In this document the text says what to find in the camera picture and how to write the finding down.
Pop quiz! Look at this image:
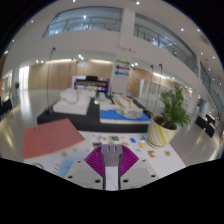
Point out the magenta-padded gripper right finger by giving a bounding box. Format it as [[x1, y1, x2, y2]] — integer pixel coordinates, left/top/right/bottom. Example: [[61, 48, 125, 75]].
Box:
[[117, 145, 159, 188]]

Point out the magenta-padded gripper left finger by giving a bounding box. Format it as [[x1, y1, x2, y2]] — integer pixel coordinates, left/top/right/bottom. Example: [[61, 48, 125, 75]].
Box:
[[64, 145, 112, 188]]

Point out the black display platform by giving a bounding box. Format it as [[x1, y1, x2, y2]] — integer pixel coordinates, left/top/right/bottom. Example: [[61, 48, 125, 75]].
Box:
[[36, 96, 154, 133]]

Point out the palm plant in striped pot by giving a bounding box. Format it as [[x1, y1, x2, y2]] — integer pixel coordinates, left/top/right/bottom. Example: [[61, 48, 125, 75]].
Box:
[[146, 85, 192, 149]]

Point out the architectural model on blue base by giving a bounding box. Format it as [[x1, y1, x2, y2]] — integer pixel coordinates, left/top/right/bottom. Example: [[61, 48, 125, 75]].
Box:
[[99, 93, 152, 125]]

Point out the white architectural model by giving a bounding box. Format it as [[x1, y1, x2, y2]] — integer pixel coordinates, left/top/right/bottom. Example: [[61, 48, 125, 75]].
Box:
[[52, 87, 92, 116]]

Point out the black piano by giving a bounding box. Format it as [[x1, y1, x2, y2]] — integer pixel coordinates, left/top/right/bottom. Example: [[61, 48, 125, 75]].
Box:
[[71, 75, 111, 94]]

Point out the group of black chairs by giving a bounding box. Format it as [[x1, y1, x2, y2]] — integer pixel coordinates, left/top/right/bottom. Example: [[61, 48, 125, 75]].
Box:
[[194, 113, 218, 138], [0, 96, 14, 118]]

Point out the blue arrow sign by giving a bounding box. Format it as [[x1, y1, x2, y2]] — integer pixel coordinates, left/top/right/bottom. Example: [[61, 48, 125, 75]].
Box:
[[114, 70, 130, 77]]

